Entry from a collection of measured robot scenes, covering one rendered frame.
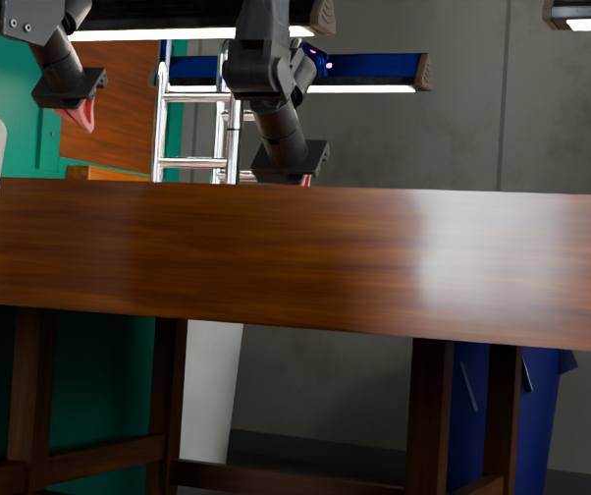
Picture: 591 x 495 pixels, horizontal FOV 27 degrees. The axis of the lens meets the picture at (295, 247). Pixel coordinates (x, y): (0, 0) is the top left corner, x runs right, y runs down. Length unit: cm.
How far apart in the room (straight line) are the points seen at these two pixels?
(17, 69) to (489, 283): 136
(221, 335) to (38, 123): 152
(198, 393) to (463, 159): 118
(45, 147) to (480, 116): 193
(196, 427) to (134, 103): 135
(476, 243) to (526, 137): 264
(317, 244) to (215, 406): 248
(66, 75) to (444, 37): 259
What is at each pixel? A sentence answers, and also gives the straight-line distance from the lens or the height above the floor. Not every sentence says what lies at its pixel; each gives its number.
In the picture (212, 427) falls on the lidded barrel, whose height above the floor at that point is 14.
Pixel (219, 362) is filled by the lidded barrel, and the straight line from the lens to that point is 401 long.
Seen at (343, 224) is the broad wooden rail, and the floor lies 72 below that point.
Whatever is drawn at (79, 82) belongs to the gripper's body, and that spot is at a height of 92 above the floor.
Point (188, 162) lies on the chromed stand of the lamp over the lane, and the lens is 222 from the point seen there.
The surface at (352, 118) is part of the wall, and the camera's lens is 438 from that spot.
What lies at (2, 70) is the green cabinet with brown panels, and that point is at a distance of 257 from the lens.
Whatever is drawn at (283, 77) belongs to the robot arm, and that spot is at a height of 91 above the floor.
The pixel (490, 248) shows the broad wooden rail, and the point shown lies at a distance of 152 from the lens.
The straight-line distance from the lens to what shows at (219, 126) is 247.
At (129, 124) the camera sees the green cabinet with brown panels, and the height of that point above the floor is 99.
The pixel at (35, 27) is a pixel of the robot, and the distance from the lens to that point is 141.
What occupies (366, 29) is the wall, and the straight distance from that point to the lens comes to 442.
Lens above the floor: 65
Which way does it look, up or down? 1 degrees up
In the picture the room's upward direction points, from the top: 4 degrees clockwise
